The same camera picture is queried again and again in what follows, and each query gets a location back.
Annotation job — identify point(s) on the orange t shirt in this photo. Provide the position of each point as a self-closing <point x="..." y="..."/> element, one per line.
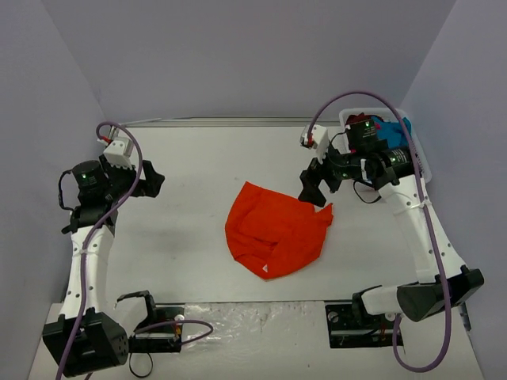
<point x="273" y="234"/>

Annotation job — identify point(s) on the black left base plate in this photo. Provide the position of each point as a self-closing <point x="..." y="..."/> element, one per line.
<point x="159" y="340"/>

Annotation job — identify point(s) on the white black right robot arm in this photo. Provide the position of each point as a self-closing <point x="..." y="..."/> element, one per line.
<point x="443" y="278"/>

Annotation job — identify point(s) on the white plastic laundry basket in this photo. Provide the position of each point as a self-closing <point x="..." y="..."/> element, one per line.
<point x="387" y="115"/>

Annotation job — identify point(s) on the dark red t shirt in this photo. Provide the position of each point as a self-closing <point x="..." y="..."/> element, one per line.
<point x="355" y="118"/>

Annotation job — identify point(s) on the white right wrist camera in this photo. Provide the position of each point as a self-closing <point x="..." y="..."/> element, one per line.
<point x="315" y="137"/>

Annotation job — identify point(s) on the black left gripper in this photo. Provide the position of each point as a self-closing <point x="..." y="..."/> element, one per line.
<point x="139" y="182"/>

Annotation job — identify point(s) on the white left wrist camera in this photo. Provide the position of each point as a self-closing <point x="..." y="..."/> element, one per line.
<point x="118" y="153"/>

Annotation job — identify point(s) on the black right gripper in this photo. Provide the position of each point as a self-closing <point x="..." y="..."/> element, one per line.
<point x="322" y="174"/>

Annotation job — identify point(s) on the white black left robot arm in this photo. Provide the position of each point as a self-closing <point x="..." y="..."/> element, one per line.
<point x="85" y="338"/>

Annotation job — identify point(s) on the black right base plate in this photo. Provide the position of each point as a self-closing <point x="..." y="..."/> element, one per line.
<point x="346" y="331"/>

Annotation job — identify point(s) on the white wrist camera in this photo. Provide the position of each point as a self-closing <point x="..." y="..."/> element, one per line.
<point x="315" y="137"/>
<point x="118" y="153"/>

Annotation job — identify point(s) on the blue t shirt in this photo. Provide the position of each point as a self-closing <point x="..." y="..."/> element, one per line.
<point x="393" y="133"/>

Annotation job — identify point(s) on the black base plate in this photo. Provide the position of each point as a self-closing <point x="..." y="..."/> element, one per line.
<point x="346" y="331"/>
<point x="159" y="340"/>

